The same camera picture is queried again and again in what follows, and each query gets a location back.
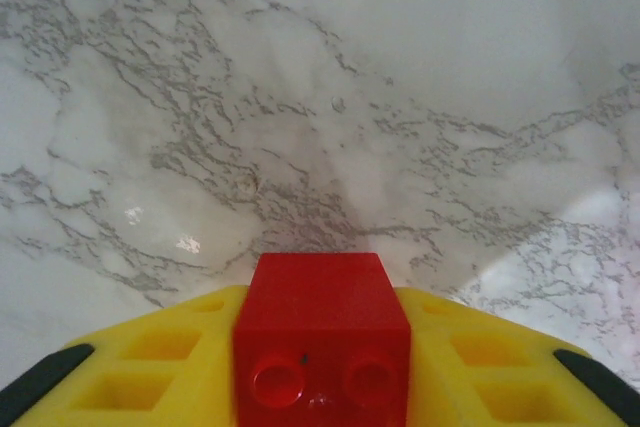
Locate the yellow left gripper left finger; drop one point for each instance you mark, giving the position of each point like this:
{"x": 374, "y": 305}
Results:
{"x": 150, "y": 372}

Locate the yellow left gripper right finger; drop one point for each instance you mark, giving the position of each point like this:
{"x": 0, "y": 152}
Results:
{"x": 500, "y": 372}

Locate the small red lego brick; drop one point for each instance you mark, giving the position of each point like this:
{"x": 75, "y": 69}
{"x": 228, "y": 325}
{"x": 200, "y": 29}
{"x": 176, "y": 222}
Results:
{"x": 320, "y": 307}

